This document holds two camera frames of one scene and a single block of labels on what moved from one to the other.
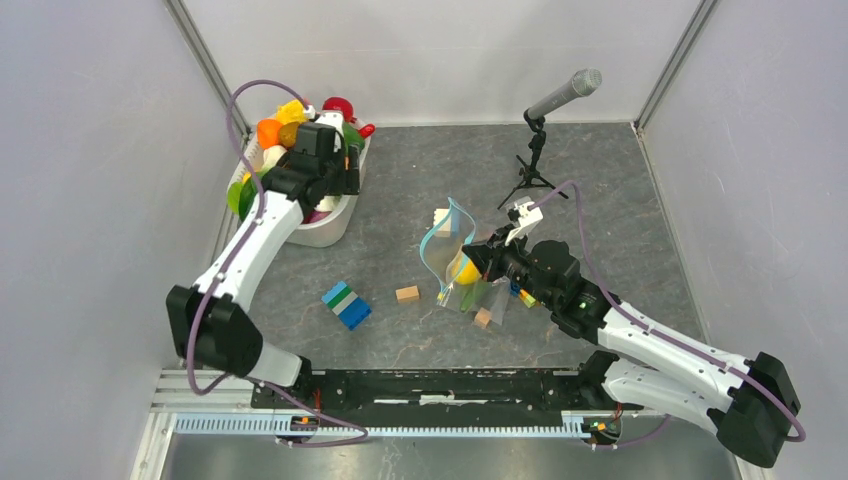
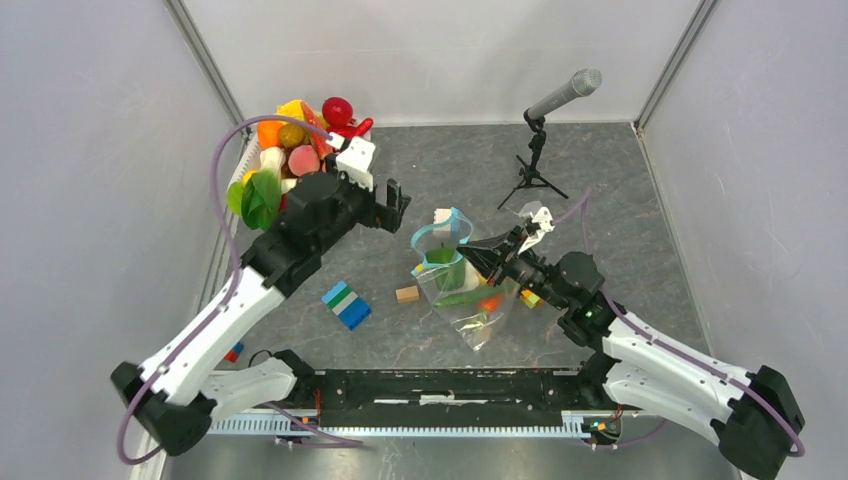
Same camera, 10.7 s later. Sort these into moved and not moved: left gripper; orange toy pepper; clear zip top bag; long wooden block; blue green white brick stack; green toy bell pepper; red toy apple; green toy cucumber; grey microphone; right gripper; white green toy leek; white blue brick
Moved: left gripper; green toy cucumber; clear zip top bag; green toy bell pepper
Not moved: right gripper; grey microphone; long wooden block; blue green white brick stack; white blue brick; orange toy pepper; white green toy leek; red toy apple
